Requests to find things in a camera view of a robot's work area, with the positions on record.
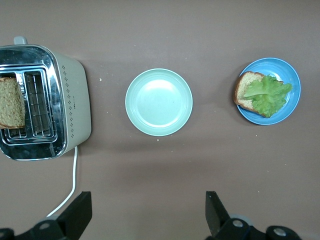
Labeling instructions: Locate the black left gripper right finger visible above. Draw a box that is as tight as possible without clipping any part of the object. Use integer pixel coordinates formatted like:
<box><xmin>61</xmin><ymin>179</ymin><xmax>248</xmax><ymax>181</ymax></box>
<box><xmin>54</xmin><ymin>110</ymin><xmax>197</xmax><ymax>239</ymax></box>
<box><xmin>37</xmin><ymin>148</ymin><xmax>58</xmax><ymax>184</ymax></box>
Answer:
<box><xmin>205</xmin><ymin>191</ymin><xmax>305</xmax><ymax>240</ymax></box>

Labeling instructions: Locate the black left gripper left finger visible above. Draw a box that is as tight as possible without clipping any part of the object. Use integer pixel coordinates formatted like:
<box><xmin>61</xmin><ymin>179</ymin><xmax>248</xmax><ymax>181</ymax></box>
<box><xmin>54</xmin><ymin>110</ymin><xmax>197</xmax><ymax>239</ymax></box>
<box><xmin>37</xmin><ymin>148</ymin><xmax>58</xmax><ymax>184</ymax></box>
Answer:
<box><xmin>0</xmin><ymin>191</ymin><xmax>93</xmax><ymax>240</ymax></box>

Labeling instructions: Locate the green lettuce leaf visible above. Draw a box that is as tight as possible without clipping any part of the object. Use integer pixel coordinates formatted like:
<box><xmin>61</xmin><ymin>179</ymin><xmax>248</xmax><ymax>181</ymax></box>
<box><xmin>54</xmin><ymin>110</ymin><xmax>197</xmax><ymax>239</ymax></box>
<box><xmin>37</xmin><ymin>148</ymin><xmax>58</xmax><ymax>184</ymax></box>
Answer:
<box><xmin>243</xmin><ymin>74</ymin><xmax>293</xmax><ymax>119</ymax></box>

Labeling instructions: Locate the brown bread slice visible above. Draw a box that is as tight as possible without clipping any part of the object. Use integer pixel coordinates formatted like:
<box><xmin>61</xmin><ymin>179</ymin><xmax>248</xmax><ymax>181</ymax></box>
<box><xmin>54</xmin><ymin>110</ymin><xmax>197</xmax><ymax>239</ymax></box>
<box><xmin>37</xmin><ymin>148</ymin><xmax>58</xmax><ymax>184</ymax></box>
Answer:
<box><xmin>0</xmin><ymin>76</ymin><xmax>27</xmax><ymax>130</ymax></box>
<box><xmin>233</xmin><ymin>70</ymin><xmax>285</xmax><ymax>118</ymax></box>

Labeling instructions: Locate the mint green round plate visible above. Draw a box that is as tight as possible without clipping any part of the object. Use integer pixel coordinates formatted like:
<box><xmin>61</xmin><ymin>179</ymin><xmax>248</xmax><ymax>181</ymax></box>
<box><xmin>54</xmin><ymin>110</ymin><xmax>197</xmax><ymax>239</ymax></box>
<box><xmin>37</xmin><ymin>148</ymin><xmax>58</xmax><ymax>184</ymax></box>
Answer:
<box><xmin>124</xmin><ymin>68</ymin><xmax>194</xmax><ymax>137</ymax></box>

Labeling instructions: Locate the blue round plate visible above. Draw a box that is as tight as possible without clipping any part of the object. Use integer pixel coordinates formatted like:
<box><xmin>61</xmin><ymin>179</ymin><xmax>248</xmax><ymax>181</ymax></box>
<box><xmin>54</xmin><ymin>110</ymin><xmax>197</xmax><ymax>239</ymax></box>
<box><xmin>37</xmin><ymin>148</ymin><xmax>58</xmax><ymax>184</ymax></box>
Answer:
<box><xmin>234</xmin><ymin>57</ymin><xmax>302</xmax><ymax>126</ymax></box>

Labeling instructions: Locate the beige chrome toaster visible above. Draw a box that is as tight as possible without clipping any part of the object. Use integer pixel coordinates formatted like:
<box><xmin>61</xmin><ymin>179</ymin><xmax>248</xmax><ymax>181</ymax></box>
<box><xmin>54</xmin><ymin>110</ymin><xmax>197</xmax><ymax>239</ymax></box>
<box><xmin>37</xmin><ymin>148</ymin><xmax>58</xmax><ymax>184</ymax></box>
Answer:
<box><xmin>0</xmin><ymin>36</ymin><xmax>93</xmax><ymax>161</ymax></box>

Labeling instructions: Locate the white toaster power cable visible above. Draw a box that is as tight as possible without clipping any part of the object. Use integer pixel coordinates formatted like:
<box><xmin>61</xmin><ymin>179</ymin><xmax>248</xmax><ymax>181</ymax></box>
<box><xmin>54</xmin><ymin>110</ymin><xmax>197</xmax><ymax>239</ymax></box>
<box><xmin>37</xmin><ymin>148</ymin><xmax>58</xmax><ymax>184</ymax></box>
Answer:
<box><xmin>46</xmin><ymin>146</ymin><xmax>79</xmax><ymax>218</ymax></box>

